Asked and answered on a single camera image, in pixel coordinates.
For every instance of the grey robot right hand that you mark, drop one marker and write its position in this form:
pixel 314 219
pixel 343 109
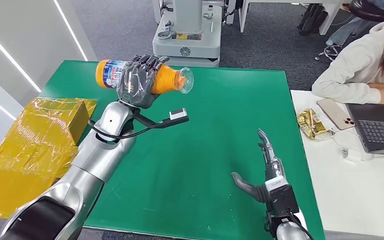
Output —
pixel 271 165

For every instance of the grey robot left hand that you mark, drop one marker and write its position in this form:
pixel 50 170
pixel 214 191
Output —
pixel 135 86

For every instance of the orange plastic bottle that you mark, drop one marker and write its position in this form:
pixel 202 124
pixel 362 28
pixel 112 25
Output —
pixel 168 79

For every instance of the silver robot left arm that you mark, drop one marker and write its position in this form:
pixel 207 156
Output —
pixel 89 165

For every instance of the pale grey robot base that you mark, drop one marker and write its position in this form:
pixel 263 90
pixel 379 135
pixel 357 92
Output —
pixel 187 36

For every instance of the gold snack wrapper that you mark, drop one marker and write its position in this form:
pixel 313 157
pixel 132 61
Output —
pixel 311 124

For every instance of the green table mat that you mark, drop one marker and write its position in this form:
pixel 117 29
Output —
pixel 212 116

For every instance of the white charger adapter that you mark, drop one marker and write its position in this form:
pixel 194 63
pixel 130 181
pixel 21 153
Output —
pixel 352 155

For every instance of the beige smartphone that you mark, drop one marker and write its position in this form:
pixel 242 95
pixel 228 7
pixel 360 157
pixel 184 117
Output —
pixel 335 113

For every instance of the grey laptop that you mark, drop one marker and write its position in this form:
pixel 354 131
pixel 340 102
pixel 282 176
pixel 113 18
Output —
pixel 382 130

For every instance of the yellow wrapped cardboard box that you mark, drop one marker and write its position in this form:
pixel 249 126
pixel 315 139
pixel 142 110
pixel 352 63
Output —
pixel 26 152

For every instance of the person's legs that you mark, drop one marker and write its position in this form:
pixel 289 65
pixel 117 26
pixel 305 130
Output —
pixel 342 31

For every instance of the white desk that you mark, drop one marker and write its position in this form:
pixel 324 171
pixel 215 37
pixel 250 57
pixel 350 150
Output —
pixel 326 18

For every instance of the black round stool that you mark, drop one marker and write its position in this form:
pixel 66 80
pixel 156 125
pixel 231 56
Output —
pixel 367 10

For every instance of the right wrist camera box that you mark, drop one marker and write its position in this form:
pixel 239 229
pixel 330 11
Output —
pixel 281 198

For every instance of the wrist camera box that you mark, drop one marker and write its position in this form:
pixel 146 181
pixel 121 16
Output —
pixel 178 114
pixel 281 198

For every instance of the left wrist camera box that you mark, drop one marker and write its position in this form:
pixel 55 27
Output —
pixel 178 114

